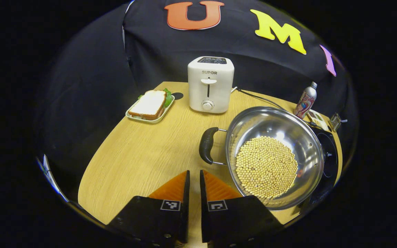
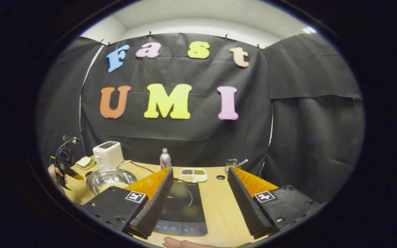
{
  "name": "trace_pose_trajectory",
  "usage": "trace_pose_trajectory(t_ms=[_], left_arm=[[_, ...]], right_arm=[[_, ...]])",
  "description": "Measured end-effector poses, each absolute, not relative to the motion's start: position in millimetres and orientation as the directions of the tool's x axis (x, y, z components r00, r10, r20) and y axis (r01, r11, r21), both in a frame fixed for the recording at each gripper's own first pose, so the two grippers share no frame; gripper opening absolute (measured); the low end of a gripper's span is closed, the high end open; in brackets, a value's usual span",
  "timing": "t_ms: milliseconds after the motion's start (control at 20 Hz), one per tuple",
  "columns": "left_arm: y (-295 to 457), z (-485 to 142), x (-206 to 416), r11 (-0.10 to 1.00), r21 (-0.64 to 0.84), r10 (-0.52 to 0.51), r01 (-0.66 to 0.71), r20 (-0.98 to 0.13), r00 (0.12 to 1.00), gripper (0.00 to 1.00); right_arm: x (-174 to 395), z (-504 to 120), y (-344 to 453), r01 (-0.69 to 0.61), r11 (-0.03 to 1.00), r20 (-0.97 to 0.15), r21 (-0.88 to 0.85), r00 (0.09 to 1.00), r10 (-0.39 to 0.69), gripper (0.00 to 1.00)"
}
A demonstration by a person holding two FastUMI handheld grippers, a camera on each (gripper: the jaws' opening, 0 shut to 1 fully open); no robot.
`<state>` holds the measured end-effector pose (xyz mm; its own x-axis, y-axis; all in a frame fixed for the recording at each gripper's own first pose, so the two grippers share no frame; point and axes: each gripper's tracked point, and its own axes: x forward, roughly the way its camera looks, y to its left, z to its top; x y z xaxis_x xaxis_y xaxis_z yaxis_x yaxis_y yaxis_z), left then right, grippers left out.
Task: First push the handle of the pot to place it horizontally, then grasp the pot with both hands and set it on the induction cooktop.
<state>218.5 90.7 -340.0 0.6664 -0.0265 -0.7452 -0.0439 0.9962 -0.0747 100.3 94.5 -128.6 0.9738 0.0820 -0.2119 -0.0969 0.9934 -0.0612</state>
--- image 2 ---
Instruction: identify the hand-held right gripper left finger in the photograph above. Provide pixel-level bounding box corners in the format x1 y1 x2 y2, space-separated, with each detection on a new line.
81 167 174 239

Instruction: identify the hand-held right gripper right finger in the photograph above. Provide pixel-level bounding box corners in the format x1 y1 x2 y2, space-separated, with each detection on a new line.
227 166 319 239

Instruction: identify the black induction cooktop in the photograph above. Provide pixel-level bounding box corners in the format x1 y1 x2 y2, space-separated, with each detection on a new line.
154 180 208 237

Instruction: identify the steel pot with black handle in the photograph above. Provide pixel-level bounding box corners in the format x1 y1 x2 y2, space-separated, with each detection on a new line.
86 168 138 195

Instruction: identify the small plate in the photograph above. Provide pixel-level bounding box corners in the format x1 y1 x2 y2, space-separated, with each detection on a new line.
75 159 96 171

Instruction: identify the white toaster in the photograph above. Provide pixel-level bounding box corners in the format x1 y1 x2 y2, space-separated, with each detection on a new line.
93 141 124 169

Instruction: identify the pile of soybeans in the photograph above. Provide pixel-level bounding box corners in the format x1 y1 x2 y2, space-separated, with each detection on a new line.
98 182 127 193

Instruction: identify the silver bottle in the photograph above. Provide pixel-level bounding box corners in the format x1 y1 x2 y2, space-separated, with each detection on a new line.
160 148 172 170

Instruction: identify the white divided bean tray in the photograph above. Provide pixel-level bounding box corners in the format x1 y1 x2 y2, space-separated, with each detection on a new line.
180 168 208 183

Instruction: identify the black backdrop cloth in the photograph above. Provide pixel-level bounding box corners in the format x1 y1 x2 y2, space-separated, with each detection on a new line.
35 32 365 204

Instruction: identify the toaster power cable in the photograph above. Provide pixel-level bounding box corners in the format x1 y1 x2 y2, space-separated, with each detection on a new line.
118 159 155 174

